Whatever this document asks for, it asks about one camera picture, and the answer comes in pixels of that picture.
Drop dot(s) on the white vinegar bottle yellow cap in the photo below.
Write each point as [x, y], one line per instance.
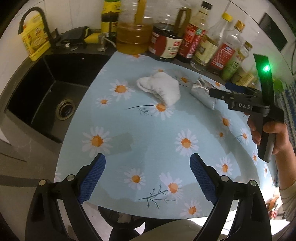
[210, 42]

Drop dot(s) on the blue daisy tablecloth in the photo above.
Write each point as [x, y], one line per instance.
[148, 145]

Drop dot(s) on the person's right hand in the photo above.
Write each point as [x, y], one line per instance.
[276, 134]

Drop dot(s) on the red label clear bottle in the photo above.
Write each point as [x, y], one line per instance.
[227, 49]

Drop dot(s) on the black wall socket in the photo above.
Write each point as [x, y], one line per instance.
[273, 31]

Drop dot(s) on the yellow sponge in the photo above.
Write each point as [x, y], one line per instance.
[92, 39]

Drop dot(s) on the black lined trash bin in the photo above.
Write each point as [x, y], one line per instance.
[120, 220]

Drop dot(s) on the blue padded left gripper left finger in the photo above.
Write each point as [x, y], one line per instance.
[88, 177]

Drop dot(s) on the blue patterned cloth cover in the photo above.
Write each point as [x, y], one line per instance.
[286, 100]

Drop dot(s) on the chrome soap dispenser pump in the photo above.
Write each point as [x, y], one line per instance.
[102, 40]

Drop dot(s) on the large soy sauce jug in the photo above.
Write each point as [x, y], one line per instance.
[167, 33]

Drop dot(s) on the red label soy sauce bottle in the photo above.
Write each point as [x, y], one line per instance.
[194, 32]

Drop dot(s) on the person's right forearm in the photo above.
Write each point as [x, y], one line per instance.
[285, 161]

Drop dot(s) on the green yellow sauce bottle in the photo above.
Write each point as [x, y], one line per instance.
[109, 18]

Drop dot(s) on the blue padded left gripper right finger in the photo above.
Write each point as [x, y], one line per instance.
[205, 177]

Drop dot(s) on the white knitted rag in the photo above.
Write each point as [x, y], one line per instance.
[162, 86]

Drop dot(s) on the silver foil wrapper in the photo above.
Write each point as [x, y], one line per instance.
[200, 90]

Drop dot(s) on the black curved faucet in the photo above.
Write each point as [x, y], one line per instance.
[37, 10]

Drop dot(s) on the green label pepper oil bottle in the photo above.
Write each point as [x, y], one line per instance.
[235, 61]

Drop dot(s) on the yellow dish soap bottle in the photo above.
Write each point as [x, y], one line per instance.
[34, 37]

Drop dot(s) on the black kitchen sink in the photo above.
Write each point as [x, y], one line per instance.
[50, 92]

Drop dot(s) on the small dark sesame oil bottle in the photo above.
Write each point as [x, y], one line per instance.
[245, 78]

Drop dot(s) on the black dish cloth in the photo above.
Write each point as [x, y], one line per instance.
[76, 35]

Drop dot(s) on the large cooking oil jug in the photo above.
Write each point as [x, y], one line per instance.
[134, 29]

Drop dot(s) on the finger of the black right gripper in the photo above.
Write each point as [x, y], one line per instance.
[237, 88]
[219, 94]

